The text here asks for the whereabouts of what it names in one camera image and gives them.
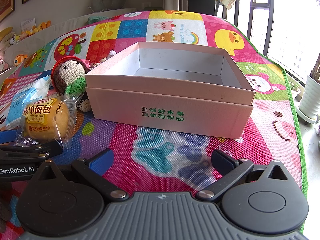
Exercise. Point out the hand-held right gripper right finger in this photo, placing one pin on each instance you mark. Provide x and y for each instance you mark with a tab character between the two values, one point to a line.
221	159

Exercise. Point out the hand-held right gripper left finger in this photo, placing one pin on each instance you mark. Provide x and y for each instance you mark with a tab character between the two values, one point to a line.
100	159

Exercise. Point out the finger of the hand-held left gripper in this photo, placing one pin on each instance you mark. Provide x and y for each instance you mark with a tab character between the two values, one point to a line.
8	135
37	148

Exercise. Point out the packaged round bread bun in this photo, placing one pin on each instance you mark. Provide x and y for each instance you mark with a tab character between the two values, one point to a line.
45	122

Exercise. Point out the crochet doll with red hat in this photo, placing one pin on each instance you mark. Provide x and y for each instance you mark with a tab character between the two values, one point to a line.
70	70

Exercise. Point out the pink cardboard box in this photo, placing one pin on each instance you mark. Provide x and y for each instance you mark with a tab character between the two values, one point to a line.
162	97

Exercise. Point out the white blue tissue packet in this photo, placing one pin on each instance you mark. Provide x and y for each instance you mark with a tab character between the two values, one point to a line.
22	97

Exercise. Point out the colourful cartoon play mat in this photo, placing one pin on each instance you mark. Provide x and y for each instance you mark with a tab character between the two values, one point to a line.
175	145

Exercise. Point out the orange fish plush toy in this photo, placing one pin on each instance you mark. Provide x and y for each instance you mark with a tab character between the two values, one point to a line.
20	59

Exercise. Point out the small potted plant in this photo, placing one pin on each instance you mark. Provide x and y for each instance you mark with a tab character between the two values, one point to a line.
293	90

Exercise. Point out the yellow banana plush toy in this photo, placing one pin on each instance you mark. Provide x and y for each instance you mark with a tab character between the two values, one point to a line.
5	33

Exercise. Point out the tall white ribbed plant pot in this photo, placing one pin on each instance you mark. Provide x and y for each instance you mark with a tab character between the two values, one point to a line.
310	97

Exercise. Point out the white paper card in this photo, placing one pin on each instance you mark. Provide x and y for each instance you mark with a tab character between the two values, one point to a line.
28	25

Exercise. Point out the orange plush toy group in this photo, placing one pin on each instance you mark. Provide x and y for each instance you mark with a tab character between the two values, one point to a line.
43	26

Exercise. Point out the beige sofa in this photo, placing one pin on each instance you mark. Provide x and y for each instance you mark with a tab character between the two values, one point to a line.
65	27

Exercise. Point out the green knitted cloth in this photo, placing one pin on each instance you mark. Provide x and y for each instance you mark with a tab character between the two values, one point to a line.
97	20

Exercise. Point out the black window frame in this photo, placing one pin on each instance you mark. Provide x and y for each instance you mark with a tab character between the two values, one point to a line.
260	30

